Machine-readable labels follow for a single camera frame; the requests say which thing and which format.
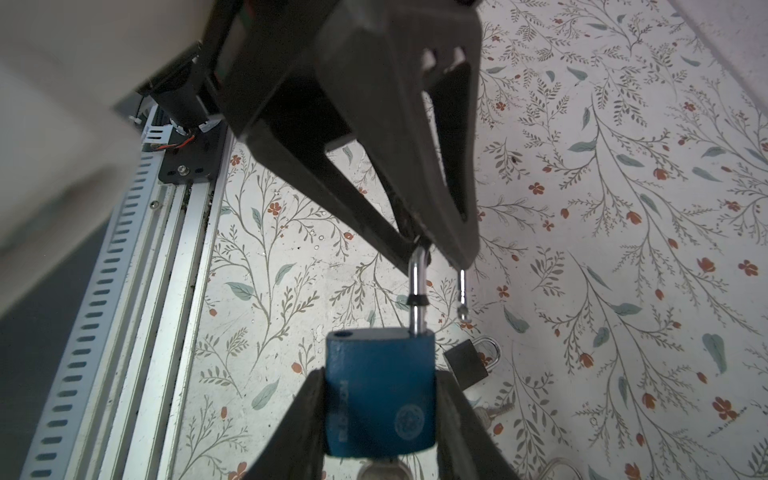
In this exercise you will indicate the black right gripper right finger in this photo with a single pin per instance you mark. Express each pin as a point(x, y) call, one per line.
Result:
point(464, 448)

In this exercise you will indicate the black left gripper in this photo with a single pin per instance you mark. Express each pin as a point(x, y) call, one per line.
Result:
point(403, 76)

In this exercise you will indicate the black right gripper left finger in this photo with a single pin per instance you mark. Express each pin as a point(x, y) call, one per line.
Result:
point(296, 449)

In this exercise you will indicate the black padlock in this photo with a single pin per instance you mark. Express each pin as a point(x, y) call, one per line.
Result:
point(471, 361)

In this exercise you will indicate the blue padlock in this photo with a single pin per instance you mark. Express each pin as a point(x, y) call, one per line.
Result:
point(381, 388)

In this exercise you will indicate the red padlock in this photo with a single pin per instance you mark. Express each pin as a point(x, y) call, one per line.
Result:
point(552, 465)

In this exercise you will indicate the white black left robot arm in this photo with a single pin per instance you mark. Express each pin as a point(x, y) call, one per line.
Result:
point(67, 156)

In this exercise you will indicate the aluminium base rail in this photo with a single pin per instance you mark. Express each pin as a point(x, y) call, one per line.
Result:
point(115, 406)

